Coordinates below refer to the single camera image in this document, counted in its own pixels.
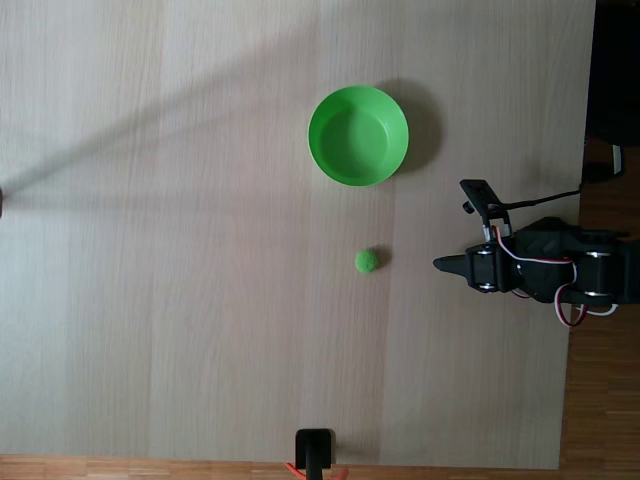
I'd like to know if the green plastic bowl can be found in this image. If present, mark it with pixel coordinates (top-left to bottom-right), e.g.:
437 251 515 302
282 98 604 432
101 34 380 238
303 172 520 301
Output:
307 85 410 188

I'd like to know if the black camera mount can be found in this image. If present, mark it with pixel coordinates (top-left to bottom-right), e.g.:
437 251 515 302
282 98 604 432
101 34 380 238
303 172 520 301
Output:
459 179 514 239

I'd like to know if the black object with white edge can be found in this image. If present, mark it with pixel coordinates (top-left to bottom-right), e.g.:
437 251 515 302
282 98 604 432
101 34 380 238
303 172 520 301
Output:
583 143 627 184

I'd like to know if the green pompom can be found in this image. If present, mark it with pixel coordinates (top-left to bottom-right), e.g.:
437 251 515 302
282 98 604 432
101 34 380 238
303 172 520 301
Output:
354 248 380 274

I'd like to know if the black furniture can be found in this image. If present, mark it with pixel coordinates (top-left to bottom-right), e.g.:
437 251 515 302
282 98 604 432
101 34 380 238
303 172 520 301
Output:
583 0 640 147

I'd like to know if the black camera cable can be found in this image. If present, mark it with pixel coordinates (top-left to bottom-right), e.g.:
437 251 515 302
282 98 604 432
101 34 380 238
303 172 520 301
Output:
498 182 585 209

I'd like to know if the red white servo wire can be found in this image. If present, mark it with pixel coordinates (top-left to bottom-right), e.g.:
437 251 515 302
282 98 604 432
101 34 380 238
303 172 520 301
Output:
491 225 578 291
553 283 619 329

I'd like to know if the black clamp with orange handles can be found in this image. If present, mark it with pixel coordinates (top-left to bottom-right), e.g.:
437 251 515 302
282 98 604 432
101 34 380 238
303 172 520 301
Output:
284 428 350 480

